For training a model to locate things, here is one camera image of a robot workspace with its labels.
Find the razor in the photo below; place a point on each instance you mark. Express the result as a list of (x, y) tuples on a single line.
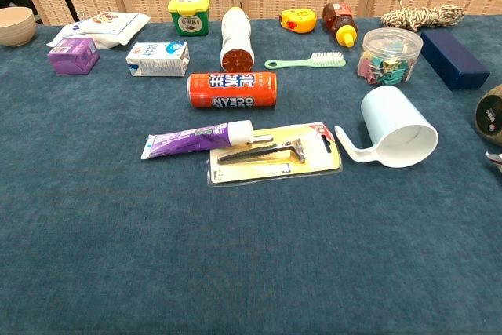
[(274, 164)]

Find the purple toothpaste tube white cap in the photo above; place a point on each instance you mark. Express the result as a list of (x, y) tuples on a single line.
[(184, 140)]

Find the orange soda can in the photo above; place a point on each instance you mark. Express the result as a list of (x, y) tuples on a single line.
[(231, 89)]

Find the blue tablecloth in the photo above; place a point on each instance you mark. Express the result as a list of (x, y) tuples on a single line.
[(235, 252)]

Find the tea bottle yellow cap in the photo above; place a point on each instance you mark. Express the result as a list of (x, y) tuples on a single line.
[(236, 37)]

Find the mint green brush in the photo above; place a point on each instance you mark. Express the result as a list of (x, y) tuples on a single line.
[(325, 59)]

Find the white blue milk carton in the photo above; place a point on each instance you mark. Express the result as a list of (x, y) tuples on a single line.
[(157, 58)]

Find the yellow tape measure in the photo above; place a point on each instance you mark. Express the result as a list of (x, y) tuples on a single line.
[(300, 21)]

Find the light blue plastic mug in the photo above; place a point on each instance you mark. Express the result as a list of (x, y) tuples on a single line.
[(392, 123)]

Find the green jar yellow lid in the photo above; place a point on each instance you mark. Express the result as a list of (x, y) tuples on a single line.
[(189, 15)]

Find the honey bottle yellow nozzle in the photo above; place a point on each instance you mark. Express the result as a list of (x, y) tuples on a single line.
[(339, 21)]

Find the clear jar of binder clips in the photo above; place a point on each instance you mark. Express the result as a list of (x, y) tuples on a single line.
[(388, 60)]

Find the white snack bag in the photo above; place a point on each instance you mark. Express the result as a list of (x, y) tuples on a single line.
[(113, 29)]

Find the small purple carton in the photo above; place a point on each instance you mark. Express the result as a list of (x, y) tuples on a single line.
[(72, 56)]

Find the dark blue rectangular box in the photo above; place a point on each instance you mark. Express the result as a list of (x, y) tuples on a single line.
[(455, 58)]

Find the glass jar black lid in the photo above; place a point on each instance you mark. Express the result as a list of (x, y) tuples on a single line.
[(492, 115)]

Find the white snack packet fruit picture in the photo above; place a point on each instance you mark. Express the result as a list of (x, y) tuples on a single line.
[(496, 161)]

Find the beige bowl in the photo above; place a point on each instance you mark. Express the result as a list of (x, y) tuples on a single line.
[(15, 27)]

